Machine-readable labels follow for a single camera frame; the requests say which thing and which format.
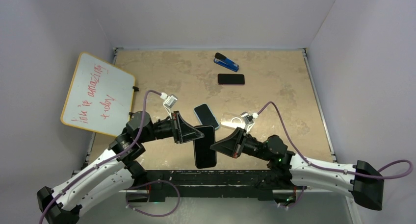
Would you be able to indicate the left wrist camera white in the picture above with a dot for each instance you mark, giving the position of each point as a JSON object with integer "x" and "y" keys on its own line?
{"x": 168, "y": 102}

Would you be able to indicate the light blue phone case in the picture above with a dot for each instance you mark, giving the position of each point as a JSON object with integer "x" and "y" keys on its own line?
{"x": 216, "y": 126}

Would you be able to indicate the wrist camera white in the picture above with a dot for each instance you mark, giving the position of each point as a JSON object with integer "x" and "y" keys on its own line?
{"x": 168, "y": 102}
{"x": 249, "y": 120}

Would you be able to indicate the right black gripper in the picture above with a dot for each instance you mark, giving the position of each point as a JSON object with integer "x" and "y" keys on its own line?
{"x": 231, "y": 145}

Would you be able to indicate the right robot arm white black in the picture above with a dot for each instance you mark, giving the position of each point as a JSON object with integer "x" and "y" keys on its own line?
{"x": 360, "y": 181}

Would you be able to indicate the black phone pink edge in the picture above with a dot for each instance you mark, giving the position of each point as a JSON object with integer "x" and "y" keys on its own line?
{"x": 231, "y": 79}

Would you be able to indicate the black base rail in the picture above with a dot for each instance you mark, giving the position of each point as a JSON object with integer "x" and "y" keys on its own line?
{"x": 263, "y": 185}

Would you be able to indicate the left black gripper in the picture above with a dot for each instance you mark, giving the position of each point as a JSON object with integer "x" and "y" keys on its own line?
{"x": 181, "y": 131}

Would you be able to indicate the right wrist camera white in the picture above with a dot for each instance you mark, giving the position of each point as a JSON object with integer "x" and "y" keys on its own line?
{"x": 249, "y": 120}

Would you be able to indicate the blue black stapler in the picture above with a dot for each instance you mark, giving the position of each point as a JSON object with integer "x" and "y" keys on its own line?
{"x": 223, "y": 61}

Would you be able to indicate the whiteboard with yellow frame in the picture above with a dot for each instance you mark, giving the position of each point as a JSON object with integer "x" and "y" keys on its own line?
{"x": 99, "y": 98}

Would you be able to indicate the black phone case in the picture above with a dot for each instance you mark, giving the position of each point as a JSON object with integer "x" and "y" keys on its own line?
{"x": 195, "y": 151}

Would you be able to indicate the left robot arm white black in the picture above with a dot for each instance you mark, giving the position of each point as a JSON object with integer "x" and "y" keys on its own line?
{"x": 114, "y": 170}

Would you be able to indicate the clear magsafe phone case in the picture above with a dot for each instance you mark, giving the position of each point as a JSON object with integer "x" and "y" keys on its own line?
{"x": 232, "y": 121}

